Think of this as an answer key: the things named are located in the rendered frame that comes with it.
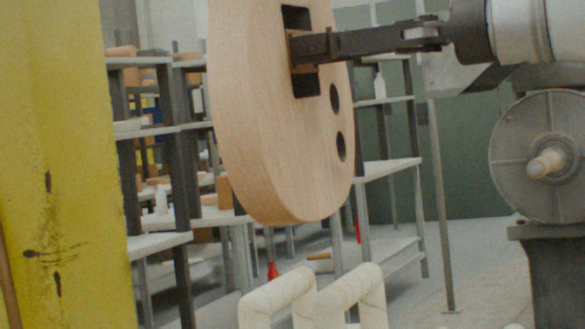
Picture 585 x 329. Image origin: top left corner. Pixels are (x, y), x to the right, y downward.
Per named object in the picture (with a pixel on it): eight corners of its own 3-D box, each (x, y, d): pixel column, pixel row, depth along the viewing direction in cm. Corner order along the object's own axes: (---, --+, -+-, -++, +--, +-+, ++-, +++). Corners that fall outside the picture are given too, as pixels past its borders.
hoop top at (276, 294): (294, 291, 138) (292, 265, 138) (320, 289, 137) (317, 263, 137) (234, 327, 119) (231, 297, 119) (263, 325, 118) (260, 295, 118)
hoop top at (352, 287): (360, 287, 136) (357, 260, 136) (387, 285, 135) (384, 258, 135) (309, 324, 117) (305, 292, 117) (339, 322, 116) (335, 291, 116)
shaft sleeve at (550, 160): (540, 161, 210) (550, 147, 209) (554, 171, 209) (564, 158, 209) (522, 170, 193) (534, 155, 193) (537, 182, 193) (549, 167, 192)
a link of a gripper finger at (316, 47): (347, 50, 119) (339, 50, 116) (300, 57, 120) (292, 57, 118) (346, 36, 119) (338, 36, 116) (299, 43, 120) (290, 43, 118)
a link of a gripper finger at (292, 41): (334, 60, 120) (332, 60, 119) (271, 69, 122) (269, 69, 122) (331, 31, 120) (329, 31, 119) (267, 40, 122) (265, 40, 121)
